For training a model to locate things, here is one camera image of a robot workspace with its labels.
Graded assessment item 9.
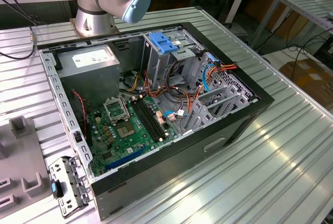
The blue expansion slot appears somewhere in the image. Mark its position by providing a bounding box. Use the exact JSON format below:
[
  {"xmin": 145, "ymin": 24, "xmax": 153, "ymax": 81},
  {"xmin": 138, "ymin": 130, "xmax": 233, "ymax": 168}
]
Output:
[{"xmin": 105, "ymin": 146, "xmax": 146, "ymax": 172}]

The cardboard box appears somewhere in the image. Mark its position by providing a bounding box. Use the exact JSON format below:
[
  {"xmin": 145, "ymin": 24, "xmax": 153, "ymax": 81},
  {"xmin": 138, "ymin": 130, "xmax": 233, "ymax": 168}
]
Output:
[{"xmin": 279, "ymin": 58, "xmax": 333, "ymax": 110}]

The red orange wire bundle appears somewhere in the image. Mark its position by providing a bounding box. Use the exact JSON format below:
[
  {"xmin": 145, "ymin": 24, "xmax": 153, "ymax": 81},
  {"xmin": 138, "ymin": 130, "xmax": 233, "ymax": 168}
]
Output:
[{"xmin": 143, "ymin": 72, "xmax": 195, "ymax": 113}]

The orange red power wire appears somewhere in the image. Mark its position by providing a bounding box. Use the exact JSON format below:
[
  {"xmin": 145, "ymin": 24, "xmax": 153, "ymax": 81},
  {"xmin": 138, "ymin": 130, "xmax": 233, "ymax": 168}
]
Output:
[{"xmin": 192, "ymin": 61, "xmax": 239, "ymax": 100}]

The black cable with metal plug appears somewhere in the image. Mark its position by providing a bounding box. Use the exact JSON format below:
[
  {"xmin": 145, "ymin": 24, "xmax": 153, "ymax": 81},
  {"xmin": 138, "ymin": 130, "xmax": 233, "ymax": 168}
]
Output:
[{"xmin": 0, "ymin": 0, "xmax": 40, "ymax": 60}]

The blue data wire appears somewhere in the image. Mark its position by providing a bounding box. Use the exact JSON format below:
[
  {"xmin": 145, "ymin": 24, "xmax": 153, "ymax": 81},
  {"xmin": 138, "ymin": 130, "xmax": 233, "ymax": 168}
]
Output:
[
  {"xmin": 164, "ymin": 110, "xmax": 188, "ymax": 117},
  {"xmin": 202, "ymin": 54, "xmax": 218, "ymax": 93}
]

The blue drive cage latch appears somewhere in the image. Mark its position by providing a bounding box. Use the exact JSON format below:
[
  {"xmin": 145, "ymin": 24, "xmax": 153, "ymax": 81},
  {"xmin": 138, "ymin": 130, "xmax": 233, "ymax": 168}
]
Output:
[{"xmin": 150, "ymin": 33, "xmax": 180, "ymax": 55}]

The metal slat side table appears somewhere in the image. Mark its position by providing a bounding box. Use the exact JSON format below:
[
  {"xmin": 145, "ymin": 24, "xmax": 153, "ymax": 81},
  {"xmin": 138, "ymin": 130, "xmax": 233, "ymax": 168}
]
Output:
[{"xmin": 251, "ymin": 0, "xmax": 333, "ymax": 50}]

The black PC case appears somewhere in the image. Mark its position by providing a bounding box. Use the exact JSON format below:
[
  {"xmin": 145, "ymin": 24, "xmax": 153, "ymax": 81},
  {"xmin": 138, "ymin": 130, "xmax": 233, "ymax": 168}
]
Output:
[{"xmin": 36, "ymin": 21, "xmax": 276, "ymax": 221}]

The grey optical drive cage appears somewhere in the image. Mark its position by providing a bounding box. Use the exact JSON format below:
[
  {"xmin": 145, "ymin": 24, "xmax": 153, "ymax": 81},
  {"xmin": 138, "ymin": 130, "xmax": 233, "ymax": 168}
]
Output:
[{"xmin": 142, "ymin": 31, "xmax": 206, "ymax": 87}]

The yellow black power wire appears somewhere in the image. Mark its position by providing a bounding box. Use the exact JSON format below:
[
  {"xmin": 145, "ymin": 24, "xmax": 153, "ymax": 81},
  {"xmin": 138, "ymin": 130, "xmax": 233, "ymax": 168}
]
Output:
[{"xmin": 122, "ymin": 69, "xmax": 143, "ymax": 93}]

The black case fan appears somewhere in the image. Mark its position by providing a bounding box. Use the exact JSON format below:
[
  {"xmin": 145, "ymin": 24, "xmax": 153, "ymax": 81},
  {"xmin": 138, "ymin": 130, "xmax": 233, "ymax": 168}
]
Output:
[{"xmin": 70, "ymin": 88, "xmax": 93, "ymax": 147}]

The grey power supply unit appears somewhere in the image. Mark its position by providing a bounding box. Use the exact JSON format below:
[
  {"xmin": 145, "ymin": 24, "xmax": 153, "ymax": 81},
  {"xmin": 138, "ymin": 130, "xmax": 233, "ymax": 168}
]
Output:
[{"xmin": 56, "ymin": 45, "xmax": 121, "ymax": 105}]

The black sleeved cable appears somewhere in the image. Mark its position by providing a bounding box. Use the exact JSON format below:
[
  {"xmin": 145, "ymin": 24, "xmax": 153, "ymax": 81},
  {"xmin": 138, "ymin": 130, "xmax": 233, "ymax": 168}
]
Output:
[{"xmin": 166, "ymin": 60, "xmax": 188, "ymax": 94}]

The CPU socket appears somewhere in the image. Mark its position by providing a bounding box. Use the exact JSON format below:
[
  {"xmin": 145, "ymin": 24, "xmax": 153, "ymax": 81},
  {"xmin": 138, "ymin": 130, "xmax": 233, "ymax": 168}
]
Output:
[{"xmin": 115, "ymin": 122, "xmax": 136, "ymax": 139}]

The red black twisted wire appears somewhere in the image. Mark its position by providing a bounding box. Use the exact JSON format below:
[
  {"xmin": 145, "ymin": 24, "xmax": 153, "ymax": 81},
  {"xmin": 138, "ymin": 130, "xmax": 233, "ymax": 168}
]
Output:
[{"xmin": 71, "ymin": 90, "xmax": 88, "ymax": 134}]

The grey expansion card bracket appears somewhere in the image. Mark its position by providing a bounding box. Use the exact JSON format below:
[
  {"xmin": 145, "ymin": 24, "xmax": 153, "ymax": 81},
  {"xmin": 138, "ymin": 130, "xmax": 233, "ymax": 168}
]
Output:
[{"xmin": 48, "ymin": 155, "xmax": 92, "ymax": 219}]

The black RAM slot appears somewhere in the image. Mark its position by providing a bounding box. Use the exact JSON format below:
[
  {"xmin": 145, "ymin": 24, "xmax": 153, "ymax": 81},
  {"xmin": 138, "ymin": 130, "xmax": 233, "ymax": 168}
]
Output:
[
  {"xmin": 137, "ymin": 97, "xmax": 164, "ymax": 141},
  {"xmin": 131, "ymin": 99, "xmax": 157, "ymax": 143},
  {"xmin": 140, "ymin": 96, "xmax": 167, "ymax": 139},
  {"xmin": 134, "ymin": 98, "xmax": 160, "ymax": 142}
]

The metal socket cover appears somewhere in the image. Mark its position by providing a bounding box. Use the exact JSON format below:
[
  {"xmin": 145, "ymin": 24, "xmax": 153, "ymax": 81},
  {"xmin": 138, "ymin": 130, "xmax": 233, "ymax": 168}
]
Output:
[{"xmin": 103, "ymin": 96, "xmax": 130, "ymax": 125}]

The green motherboard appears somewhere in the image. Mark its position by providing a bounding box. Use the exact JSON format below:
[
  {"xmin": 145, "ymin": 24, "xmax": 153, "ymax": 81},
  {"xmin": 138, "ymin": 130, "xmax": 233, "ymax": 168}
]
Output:
[{"xmin": 87, "ymin": 94, "xmax": 180, "ymax": 178}]

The grey parts rack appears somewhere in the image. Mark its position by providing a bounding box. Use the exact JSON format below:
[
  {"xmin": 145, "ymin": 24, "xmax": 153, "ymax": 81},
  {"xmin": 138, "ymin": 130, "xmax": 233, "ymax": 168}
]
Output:
[{"xmin": 0, "ymin": 116, "xmax": 52, "ymax": 209}]

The grey disk bay cage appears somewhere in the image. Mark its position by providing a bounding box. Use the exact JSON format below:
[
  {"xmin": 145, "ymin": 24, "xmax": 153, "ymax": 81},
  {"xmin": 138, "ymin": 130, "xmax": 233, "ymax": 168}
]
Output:
[{"xmin": 181, "ymin": 51, "xmax": 257, "ymax": 135}]

